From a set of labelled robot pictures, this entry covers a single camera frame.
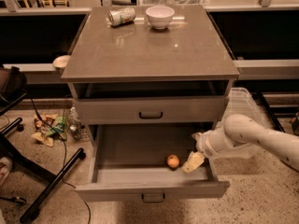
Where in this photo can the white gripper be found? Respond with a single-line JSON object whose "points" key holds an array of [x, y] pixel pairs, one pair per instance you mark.
{"points": [[203, 145]]}

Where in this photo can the orange fruit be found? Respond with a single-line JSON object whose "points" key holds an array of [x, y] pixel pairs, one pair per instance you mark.
{"points": [[173, 161]]}

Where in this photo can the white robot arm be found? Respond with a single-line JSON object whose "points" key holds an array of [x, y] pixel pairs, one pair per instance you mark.
{"points": [[238, 132]]}

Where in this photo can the closed grey upper drawer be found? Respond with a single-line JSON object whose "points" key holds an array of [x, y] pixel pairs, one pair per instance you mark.
{"points": [[154, 110]]}

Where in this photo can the open grey lower drawer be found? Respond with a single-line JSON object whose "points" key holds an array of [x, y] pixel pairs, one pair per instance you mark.
{"points": [[129, 164]]}

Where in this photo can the grey drawer cabinet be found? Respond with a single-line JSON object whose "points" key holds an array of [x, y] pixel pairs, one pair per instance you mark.
{"points": [[187, 59]]}

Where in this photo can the clear plastic storage bin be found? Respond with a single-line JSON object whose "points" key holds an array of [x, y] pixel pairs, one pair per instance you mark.
{"points": [[241, 102]]}

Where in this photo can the white bowl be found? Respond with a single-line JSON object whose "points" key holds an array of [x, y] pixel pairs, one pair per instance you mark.
{"points": [[160, 17]]}

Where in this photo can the black chair base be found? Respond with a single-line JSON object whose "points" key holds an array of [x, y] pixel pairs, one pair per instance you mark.
{"points": [[11, 152]]}

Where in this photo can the tipped soda can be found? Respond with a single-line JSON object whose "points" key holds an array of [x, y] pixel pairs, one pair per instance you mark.
{"points": [[121, 16]]}

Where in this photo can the snack bags on floor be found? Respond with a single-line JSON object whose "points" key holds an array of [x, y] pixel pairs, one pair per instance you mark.
{"points": [[47, 127]]}

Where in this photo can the dark bag on chair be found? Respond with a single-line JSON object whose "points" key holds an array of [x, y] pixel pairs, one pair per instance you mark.
{"points": [[11, 80]]}

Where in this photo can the wire basket on floor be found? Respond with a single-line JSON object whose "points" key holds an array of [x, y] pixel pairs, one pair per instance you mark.
{"points": [[71, 120]]}

